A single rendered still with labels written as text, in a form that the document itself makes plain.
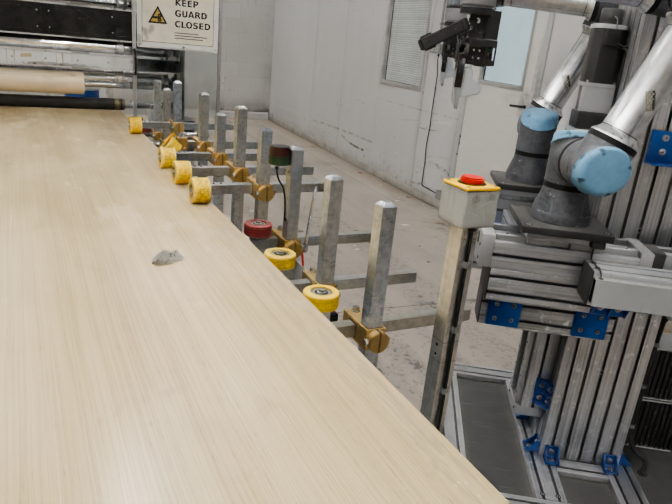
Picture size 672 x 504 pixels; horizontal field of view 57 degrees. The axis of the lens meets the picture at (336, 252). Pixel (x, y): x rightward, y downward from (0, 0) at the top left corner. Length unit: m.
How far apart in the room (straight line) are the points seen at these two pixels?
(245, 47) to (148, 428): 9.89
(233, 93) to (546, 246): 9.26
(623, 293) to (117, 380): 1.14
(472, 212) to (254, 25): 9.74
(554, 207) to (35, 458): 1.25
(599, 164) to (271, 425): 0.93
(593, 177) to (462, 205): 0.52
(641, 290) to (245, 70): 9.46
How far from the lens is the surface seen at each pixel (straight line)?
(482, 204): 1.04
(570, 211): 1.63
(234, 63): 10.59
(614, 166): 1.49
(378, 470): 0.85
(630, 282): 1.62
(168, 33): 3.90
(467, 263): 1.08
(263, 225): 1.76
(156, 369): 1.04
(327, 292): 1.34
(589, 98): 1.88
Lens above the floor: 1.43
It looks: 19 degrees down
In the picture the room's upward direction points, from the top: 6 degrees clockwise
